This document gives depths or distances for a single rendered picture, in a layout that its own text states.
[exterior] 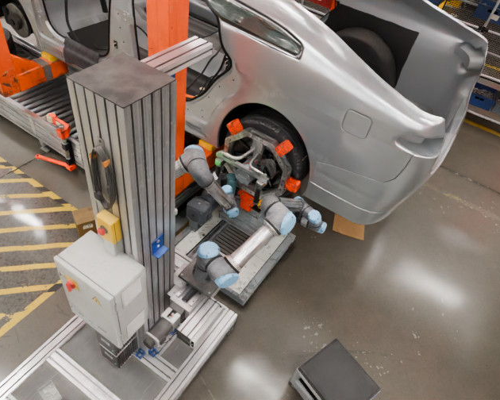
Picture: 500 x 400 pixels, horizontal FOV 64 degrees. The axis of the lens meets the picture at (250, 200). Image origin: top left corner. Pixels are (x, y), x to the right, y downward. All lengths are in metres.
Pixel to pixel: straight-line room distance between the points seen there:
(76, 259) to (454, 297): 3.08
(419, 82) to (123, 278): 3.26
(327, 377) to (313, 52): 1.95
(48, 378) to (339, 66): 2.48
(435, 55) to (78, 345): 3.63
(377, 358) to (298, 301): 0.70
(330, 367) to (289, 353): 0.44
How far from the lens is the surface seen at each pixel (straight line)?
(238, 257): 2.06
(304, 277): 3.42
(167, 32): 2.30
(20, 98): 4.75
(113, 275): 1.82
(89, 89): 1.37
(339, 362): 2.76
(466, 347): 3.70
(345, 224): 3.92
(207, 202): 3.22
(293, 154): 2.77
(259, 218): 3.41
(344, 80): 2.44
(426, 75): 4.15
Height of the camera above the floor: 2.74
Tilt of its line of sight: 45 degrees down
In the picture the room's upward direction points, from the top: 12 degrees clockwise
